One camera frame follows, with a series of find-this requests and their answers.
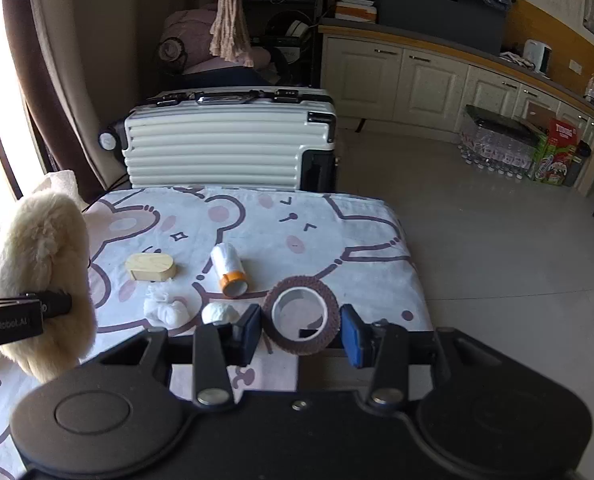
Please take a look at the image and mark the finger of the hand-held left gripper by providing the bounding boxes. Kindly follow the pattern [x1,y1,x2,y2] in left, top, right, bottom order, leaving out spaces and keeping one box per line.
[24,290,73,320]

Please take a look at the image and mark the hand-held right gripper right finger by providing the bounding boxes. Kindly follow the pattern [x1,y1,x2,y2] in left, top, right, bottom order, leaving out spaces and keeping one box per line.
[340,304,504,407]

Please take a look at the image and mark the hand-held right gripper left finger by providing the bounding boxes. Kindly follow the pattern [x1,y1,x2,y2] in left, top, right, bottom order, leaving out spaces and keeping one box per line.
[96,304,263,407]

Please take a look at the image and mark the cream fluffy plush pad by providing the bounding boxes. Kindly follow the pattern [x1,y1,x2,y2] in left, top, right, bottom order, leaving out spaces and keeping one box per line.
[0,191,98,382]

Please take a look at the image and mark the brown tape roll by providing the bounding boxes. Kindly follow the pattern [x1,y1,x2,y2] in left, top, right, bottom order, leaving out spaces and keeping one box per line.
[261,276,340,357]

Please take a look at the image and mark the oval wooden box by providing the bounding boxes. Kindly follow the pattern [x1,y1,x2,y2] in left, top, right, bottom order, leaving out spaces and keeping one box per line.
[126,253,178,283]

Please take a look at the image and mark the white tissue ball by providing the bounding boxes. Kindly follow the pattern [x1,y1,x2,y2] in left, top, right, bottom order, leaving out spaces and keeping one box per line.
[201,302,240,326]

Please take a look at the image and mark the crumpled white tissue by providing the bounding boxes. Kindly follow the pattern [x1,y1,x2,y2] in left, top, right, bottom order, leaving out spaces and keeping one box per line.
[143,284,191,329]

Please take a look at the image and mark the bear printed blanket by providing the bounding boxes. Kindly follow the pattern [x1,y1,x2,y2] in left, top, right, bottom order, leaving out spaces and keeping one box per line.
[0,185,436,480]

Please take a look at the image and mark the white ribbed suitcase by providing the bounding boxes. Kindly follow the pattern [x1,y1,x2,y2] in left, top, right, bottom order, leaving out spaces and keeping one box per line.
[98,87,339,194]

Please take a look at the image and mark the brown curtain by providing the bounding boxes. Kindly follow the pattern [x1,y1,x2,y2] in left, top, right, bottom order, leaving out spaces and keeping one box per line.
[1,0,128,202]

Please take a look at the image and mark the pack of water bottles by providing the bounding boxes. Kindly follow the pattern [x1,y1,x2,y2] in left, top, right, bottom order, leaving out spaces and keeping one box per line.
[458,104,548,182]

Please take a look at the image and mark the white cabinets with counter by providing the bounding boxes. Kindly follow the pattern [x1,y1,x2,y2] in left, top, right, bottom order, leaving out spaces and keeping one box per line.
[319,17,594,147]

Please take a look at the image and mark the green and red carton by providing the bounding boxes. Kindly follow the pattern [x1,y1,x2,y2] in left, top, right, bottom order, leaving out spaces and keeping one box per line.
[526,117,584,189]

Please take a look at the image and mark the cardboard box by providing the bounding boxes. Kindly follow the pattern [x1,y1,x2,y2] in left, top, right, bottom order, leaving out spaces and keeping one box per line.
[521,104,558,134]

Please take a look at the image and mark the pink bedding pile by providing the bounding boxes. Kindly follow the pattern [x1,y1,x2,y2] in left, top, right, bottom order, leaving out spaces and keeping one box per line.
[157,3,274,75]

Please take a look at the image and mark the beige tasselled scarf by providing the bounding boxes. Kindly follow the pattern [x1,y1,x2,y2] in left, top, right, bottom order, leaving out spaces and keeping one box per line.
[209,0,256,69]

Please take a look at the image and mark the black shelf rack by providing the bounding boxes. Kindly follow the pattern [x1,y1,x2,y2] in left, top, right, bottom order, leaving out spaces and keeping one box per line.
[246,0,324,87]

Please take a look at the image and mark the white electric kettle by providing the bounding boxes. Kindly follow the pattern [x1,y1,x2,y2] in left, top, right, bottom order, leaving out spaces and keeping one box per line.
[521,38,554,77]

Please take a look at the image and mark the grey storage box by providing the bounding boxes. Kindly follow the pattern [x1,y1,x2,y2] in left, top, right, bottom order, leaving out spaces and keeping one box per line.
[369,0,508,54]

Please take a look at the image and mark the black cable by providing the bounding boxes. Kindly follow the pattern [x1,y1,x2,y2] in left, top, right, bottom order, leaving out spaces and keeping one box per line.
[83,172,128,207]

